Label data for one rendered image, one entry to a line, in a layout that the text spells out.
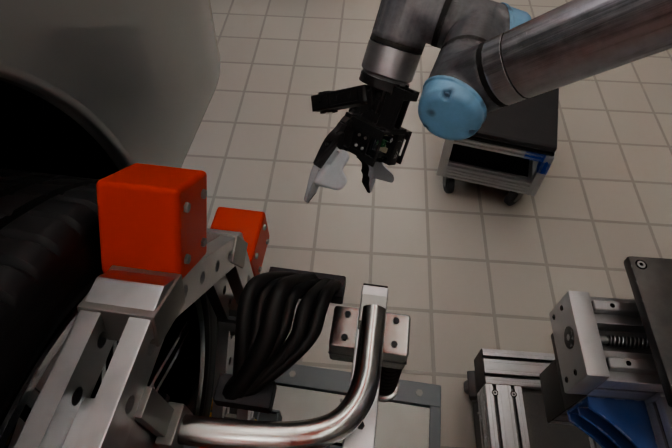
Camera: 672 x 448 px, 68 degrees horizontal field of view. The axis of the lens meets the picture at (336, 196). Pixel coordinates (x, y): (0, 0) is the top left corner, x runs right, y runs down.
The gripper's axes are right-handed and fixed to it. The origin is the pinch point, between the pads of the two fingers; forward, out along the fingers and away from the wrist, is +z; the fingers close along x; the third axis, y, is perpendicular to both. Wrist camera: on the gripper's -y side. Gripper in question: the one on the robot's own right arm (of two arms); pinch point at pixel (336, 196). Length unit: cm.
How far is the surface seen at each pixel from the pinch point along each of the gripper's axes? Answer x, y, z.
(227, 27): 102, -175, 5
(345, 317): -16.5, 19.1, 4.2
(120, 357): -42.7, 17.3, -0.1
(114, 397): -44.0, 19.6, 1.2
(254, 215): -11.8, -4.6, 4.2
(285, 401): 27, -16, 74
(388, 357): -14.9, 25.2, 5.9
